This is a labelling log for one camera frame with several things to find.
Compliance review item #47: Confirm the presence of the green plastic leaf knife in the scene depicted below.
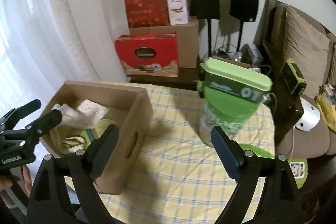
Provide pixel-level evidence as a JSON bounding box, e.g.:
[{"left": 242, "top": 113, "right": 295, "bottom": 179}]
[{"left": 240, "top": 143, "right": 274, "bottom": 159}]

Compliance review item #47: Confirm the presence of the green labelled plastic jar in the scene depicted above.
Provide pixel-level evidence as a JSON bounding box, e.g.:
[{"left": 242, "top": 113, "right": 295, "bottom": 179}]
[{"left": 198, "top": 88, "right": 260, "bottom": 147}]

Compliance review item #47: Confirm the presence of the green lidded box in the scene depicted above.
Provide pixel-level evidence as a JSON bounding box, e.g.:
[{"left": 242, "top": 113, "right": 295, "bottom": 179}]
[{"left": 197, "top": 58, "right": 272, "bottom": 103}]

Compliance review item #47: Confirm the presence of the white patterned cloth bag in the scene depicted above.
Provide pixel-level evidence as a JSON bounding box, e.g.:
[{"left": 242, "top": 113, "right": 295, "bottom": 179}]
[{"left": 50, "top": 100, "right": 116, "bottom": 155}]

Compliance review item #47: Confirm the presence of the person's left hand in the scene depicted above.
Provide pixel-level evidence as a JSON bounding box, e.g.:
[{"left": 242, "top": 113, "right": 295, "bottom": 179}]
[{"left": 1, "top": 165, "right": 33, "bottom": 197}]

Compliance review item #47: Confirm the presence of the green lunch box sticker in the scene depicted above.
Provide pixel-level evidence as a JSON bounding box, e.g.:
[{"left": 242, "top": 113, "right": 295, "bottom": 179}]
[{"left": 288, "top": 158, "right": 308, "bottom": 189}]

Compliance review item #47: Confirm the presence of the white round device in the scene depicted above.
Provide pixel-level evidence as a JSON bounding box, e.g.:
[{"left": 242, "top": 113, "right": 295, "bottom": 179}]
[{"left": 294, "top": 96, "right": 321, "bottom": 132}]

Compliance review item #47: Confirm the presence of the yellow plaid tablecloth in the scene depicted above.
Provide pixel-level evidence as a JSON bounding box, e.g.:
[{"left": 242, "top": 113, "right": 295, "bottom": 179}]
[{"left": 64, "top": 80, "right": 276, "bottom": 224}]

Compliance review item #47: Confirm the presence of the yellow cloth on sofa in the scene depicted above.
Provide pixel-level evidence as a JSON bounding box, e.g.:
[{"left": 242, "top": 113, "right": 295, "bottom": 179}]
[{"left": 315, "top": 86, "right": 335, "bottom": 134}]

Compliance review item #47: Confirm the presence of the green black radio device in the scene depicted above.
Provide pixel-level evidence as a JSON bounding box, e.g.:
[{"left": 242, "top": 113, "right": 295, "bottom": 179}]
[{"left": 281, "top": 59, "right": 307, "bottom": 97}]

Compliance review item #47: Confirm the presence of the red collection gift box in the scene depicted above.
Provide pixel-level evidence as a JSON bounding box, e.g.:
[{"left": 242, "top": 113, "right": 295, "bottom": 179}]
[{"left": 114, "top": 32, "right": 179, "bottom": 78}]

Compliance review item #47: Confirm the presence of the brown sofa cushion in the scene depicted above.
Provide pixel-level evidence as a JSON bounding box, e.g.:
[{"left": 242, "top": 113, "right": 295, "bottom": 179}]
[{"left": 271, "top": 3, "right": 335, "bottom": 159}]

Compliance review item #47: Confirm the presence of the red upper gift box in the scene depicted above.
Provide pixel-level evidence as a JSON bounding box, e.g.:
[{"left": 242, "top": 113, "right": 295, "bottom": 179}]
[{"left": 124, "top": 0, "right": 169, "bottom": 28}]

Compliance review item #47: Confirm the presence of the large brown cardboard box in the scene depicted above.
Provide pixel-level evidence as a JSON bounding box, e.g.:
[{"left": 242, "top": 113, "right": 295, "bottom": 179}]
[{"left": 129, "top": 16, "right": 199, "bottom": 68}]

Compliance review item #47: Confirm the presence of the small pink white box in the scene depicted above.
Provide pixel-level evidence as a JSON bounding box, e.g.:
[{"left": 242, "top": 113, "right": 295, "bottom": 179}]
[{"left": 167, "top": 0, "right": 189, "bottom": 26}]

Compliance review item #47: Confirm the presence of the black right speaker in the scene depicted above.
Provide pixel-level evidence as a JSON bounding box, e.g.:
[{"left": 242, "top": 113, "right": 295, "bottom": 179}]
[{"left": 229, "top": 0, "right": 259, "bottom": 22}]

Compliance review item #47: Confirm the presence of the white charging cable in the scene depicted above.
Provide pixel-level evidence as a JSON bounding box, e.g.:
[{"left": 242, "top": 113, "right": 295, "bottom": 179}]
[{"left": 287, "top": 125, "right": 296, "bottom": 159}]

